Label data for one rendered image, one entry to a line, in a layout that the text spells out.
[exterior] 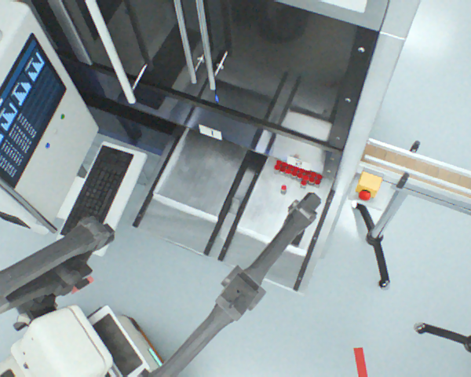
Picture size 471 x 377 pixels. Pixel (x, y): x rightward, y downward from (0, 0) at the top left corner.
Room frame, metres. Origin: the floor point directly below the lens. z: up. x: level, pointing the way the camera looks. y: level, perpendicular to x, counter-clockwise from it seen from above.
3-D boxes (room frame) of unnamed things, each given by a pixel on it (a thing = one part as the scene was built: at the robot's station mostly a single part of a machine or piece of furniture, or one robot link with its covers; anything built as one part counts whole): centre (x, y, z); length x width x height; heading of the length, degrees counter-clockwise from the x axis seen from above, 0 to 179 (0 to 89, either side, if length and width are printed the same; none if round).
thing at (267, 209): (0.73, -0.20, 0.90); 0.34 x 0.26 x 0.04; 150
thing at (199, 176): (0.90, 0.09, 0.90); 0.34 x 0.26 x 0.04; 150
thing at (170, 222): (0.75, -0.02, 0.87); 0.70 x 0.48 x 0.02; 60
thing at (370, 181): (0.70, -0.48, 1.00); 0.08 x 0.07 x 0.07; 150
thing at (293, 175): (0.80, -0.25, 0.91); 0.18 x 0.02 x 0.05; 59
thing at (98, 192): (0.89, 0.52, 0.82); 0.40 x 0.14 x 0.02; 153
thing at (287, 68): (0.86, -0.18, 1.51); 0.43 x 0.01 x 0.59; 60
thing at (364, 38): (0.75, -0.34, 1.40); 0.04 x 0.01 x 0.80; 60
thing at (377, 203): (0.73, -0.51, 0.87); 0.14 x 0.13 x 0.02; 150
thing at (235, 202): (0.68, 0.02, 0.91); 0.14 x 0.03 x 0.06; 149
